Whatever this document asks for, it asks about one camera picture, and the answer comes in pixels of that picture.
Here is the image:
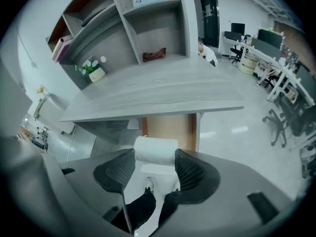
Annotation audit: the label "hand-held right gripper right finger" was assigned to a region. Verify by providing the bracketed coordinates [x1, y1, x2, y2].
[148, 148, 297, 237]

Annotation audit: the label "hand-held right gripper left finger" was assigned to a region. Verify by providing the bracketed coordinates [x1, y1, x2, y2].
[58, 148, 136, 234]

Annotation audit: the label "person's left shoe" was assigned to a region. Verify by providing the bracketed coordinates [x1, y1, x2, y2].
[144, 177, 156, 194]

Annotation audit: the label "person's black clothing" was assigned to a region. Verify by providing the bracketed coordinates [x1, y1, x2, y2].
[111, 190, 182, 232]

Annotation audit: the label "white flat board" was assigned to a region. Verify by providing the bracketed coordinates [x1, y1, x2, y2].
[126, 118, 139, 130]

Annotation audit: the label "white round table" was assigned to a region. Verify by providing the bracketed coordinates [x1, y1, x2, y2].
[33, 92, 78, 136]

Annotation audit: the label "grey wooden desk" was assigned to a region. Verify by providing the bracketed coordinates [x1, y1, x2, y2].
[60, 55, 245, 146]

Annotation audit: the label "white flowers in cream pot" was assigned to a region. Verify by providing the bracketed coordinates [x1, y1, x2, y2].
[75, 56, 107, 83]

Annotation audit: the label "black office chair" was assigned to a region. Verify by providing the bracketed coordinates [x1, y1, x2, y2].
[228, 34, 244, 64]
[262, 97, 316, 148]

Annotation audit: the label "wooden basket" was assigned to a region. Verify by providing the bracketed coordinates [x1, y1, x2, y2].
[240, 55, 259, 75]

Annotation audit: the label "dark red cloth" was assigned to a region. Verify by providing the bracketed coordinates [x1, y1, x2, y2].
[142, 47, 167, 63]

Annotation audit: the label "long white office desk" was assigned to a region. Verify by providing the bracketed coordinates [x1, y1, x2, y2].
[220, 37, 316, 114]

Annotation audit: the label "gold paper roll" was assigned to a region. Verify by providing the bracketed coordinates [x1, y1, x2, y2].
[51, 37, 66, 61]

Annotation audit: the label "black computer monitor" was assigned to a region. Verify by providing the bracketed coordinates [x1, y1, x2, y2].
[257, 28, 283, 50]
[224, 31, 243, 43]
[230, 22, 246, 35]

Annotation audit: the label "grey wooden shelf unit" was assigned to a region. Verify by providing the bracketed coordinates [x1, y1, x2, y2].
[45, 0, 192, 91]

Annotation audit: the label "black door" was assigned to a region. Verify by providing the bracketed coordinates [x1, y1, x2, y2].
[191, 0, 221, 48]

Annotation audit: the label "white power cable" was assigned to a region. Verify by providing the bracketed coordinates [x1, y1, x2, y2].
[66, 129, 76, 163]

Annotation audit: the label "grey wall cable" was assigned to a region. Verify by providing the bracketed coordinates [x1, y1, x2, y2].
[17, 31, 38, 70]

